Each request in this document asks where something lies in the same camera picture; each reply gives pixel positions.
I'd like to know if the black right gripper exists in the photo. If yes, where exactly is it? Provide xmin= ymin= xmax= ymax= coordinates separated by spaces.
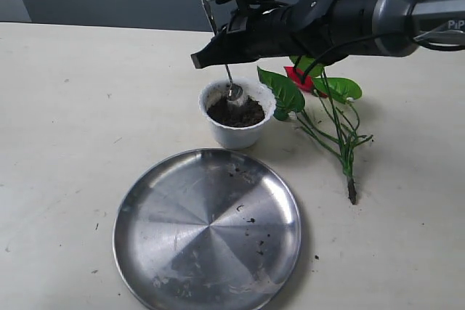
xmin=190 ymin=0 xmax=338 ymax=69

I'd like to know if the metal spoon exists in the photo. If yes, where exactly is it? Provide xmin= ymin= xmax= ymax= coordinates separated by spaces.
xmin=201 ymin=0 xmax=247 ymax=107

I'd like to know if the artificial red anthurium plant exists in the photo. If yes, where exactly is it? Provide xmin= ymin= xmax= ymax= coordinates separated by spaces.
xmin=257 ymin=56 xmax=373 ymax=205

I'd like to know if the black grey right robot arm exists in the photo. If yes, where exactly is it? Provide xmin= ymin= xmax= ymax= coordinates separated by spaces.
xmin=191 ymin=0 xmax=464 ymax=69

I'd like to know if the white flower pot with soil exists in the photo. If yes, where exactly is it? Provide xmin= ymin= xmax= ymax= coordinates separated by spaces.
xmin=199 ymin=78 xmax=275 ymax=150

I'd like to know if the round steel tray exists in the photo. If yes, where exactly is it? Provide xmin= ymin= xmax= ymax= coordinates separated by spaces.
xmin=113 ymin=148 xmax=302 ymax=309

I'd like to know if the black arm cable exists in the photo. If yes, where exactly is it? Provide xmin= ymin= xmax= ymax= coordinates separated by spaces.
xmin=292 ymin=0 xmax=465 ymax=86

